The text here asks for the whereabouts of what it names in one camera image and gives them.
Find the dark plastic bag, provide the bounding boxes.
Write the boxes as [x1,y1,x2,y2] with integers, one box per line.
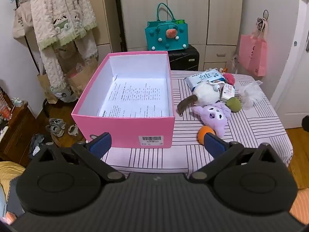
[28,133,52,160]

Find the black suitcase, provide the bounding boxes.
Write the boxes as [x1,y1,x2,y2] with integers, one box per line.
[167,44,200,72]

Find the pink tote bag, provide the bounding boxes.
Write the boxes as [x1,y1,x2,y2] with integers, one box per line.
[238,19,269,76]

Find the clear plastic bag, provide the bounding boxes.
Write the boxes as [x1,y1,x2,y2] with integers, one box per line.
[226,54,240,74]
[239,80,264,110]

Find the green plush ball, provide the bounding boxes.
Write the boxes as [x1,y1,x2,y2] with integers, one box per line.
[226,97,242,112]

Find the beige canvas tote bag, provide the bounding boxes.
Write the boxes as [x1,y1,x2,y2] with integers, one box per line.
[13,0,34,39]

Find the blue white tissue pack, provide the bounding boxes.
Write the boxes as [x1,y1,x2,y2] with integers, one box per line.
[185,68,226,93]

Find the pink cardboard box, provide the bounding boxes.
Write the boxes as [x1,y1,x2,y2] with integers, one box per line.
[71,51,176,148]

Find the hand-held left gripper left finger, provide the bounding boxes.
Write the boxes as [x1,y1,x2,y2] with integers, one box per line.
[36,132,126,183]

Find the grey sneaker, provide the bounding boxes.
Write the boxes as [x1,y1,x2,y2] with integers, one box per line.
[48,118,66,130]
[46,124,64,138]

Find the orange striped mat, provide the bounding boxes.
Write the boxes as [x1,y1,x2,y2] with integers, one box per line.
[288,190,309,223]

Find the yellow blanket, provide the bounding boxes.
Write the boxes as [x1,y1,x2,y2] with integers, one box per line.
[0,161,27,186]

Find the white plush toy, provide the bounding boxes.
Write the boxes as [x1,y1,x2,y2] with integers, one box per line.
[177,82,221,116]

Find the teal felt tote bag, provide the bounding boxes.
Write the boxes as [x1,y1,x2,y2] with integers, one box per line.
[145,3,189,52]

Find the orange ball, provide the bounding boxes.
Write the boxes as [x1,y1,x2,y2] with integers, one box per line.
[198,126,216,145]

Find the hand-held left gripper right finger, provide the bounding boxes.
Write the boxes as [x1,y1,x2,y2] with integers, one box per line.
[188,133,282,183]

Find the black hair ties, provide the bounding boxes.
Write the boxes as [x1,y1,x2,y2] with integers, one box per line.
[256,10,269,31]

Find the beige wardrobe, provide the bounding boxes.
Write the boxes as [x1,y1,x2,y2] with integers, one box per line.
[95,0,244,72]

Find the purple plush toy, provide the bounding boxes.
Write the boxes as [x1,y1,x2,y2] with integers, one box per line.
[192,102,231,139]

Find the small green white toy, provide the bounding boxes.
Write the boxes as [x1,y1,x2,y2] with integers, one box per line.
[11,97,26,107]

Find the black folded stand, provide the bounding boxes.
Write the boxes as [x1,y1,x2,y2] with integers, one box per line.
[116,5,127,52]

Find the brown paper bag green print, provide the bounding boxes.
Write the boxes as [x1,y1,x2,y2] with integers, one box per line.
[65,55,99,99]

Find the printed plastic bag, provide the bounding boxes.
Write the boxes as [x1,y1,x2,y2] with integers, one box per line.
[52,84,78,103]

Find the white door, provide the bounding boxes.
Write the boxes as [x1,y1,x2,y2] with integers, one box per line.
[273,0,309,130]

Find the wooden cabinet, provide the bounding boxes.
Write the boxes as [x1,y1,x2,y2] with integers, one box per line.
[0,101,39,167]

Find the pink strawberry plush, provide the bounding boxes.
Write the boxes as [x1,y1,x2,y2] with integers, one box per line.
[223,73,236,86]

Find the small white box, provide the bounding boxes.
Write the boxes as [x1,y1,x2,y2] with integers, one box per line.
[222,84,236,102]

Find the plain brown paper bag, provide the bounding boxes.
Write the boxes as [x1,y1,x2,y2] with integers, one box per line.
[37,63,59,104]

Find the white fleece jacket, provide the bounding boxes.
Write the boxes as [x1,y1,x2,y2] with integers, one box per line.
[30,0,98,51]

